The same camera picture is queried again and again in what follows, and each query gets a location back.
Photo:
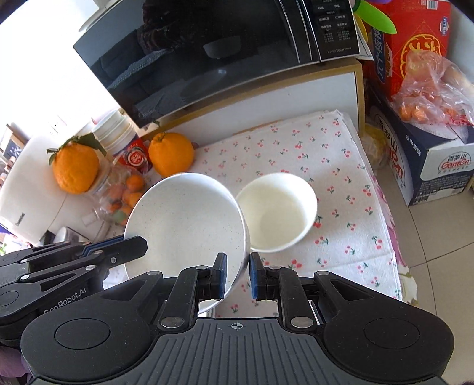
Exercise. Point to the large orange with leaves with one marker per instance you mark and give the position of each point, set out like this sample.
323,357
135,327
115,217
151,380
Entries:
76,170

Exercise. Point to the yellow crumpled plastic bag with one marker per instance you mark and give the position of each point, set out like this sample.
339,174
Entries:
376,148

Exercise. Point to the white speckled bowl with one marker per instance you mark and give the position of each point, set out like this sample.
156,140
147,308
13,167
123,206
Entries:
185,222

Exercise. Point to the clear plastic bag of fruit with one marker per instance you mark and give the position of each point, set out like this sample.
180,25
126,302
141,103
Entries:
433,96

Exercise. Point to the wooden framed white stand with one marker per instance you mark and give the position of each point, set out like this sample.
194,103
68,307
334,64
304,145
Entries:
296,96

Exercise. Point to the pink floral table cover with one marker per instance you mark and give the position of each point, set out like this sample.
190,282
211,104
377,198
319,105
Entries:
398,251

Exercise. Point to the green plastic toy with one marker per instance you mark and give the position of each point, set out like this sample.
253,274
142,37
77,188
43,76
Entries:
374,16

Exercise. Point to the white and blue carton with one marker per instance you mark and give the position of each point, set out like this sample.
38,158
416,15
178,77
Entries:
437,163

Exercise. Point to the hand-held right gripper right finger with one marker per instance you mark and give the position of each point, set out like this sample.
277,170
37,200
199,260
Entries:
253,275

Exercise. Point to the red canister with white lid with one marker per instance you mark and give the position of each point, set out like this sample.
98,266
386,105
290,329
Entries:
114,129

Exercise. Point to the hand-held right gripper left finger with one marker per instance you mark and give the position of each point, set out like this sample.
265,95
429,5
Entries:
220,275

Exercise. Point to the large orange with stem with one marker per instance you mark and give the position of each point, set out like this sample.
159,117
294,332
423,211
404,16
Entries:
170,155

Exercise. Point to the red cardboard box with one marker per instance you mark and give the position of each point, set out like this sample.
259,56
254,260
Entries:
418,44

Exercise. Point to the heap of small mandarins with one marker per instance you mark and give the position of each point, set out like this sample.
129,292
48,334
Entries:
131,185

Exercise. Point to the small cream bowl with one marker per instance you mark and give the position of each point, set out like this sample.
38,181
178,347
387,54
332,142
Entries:
277,211

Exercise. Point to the black microwave oven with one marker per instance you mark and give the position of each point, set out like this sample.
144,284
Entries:
222,55

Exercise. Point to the white wall socket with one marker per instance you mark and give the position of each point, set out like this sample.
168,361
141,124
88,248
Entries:
57,126

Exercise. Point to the cherry print tablecloth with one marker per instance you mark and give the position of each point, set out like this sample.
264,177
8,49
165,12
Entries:
333,166

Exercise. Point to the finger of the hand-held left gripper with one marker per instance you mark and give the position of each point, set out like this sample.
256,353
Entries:
103,247
74,274

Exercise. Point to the glass jar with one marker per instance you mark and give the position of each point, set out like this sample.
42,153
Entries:
102,192

